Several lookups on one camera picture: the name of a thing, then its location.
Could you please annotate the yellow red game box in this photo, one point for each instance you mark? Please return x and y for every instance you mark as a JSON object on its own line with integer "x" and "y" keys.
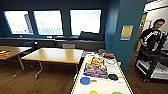
{"x": 97, "y": 61}

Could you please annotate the person in black shirt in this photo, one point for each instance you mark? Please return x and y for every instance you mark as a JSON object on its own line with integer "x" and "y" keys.
{"x": 151, "y": 35}

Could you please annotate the dark window bench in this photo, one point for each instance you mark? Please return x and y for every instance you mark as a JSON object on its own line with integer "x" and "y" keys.
{"x": 50, "y": 42}

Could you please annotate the black wheeled cart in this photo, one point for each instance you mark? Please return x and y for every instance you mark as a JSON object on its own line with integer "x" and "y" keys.
{"x": 156, "y": 56}

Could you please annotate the white plate blue rim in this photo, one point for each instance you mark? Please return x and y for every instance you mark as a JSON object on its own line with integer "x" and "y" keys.
{"x": 111, "y": 62}

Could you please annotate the bright window pane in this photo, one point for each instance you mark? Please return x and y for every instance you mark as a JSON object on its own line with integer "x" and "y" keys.
{"x": 18, "y": 22}
{"x": 85, "y": 22}
{"x": 48, "y": 22}

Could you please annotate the blue white box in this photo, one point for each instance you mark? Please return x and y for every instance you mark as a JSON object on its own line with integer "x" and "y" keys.
{"x": 88, "y": 54}

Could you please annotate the white vent panel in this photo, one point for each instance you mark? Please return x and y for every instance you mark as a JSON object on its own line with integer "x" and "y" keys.
{"x": 68, "y": 46}

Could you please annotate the red yellow item stack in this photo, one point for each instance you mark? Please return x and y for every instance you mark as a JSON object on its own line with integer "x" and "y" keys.
{"x": 3, "y": 53}

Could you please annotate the black office chair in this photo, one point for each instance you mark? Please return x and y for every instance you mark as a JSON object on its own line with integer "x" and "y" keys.
{"x": 30, "y": 44}

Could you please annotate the wooden table with clutter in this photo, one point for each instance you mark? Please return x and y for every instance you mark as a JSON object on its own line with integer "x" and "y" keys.
{"x": 13, "y": 50}

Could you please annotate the yellow wall poster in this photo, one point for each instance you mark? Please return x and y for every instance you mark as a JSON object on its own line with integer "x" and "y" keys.
{"x": 126, "y": 32}

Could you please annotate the colourful snack packets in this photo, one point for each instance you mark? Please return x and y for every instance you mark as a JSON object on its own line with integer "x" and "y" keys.
{"x": 95, "y": 70}

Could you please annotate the dark grey box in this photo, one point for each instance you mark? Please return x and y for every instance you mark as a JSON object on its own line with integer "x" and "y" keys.
{"x": 102, "y": 51}

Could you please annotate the blue round paddle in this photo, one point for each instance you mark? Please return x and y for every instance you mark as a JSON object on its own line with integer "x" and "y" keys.
{"x": 85, "y": 80}

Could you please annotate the large wooden table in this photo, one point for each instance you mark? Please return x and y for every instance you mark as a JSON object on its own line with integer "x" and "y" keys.
{"x": 53, "y": 55}

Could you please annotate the green bowl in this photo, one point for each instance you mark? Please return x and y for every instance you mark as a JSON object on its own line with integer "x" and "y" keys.
{"x": 117, "y": 93}

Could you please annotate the red flat box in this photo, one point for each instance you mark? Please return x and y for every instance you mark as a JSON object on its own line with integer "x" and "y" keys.
{"x": 108, "y": 55}

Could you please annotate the white yellow air hockey table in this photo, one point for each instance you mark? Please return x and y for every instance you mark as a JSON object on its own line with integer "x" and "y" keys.
{"x": 103, "y": 85}

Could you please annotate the black cushion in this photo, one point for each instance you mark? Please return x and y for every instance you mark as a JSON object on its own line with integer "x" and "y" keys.
{"x": 90, "y": 36}

